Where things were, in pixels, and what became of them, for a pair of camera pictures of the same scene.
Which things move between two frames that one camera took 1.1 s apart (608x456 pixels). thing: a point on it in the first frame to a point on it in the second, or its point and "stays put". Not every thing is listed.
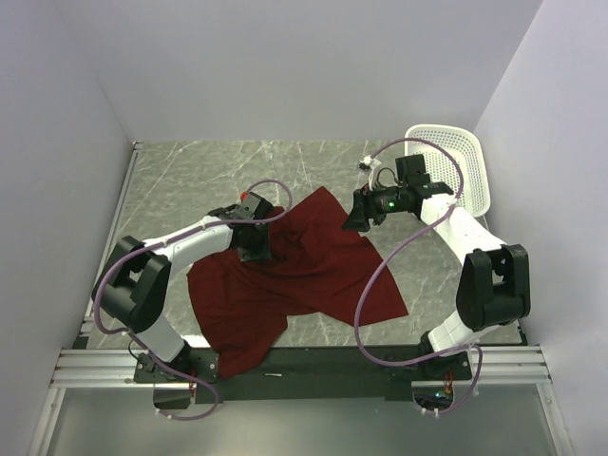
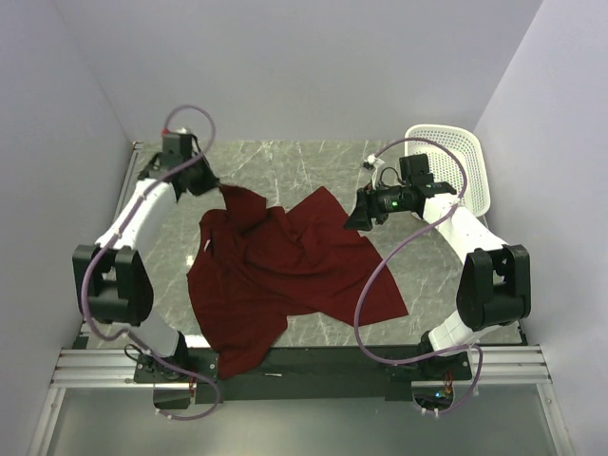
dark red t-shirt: (318, 267) stays put
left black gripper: (263, 251) to (210, 181)
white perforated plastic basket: (465, 144) stays put
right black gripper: (362, 210) stays put
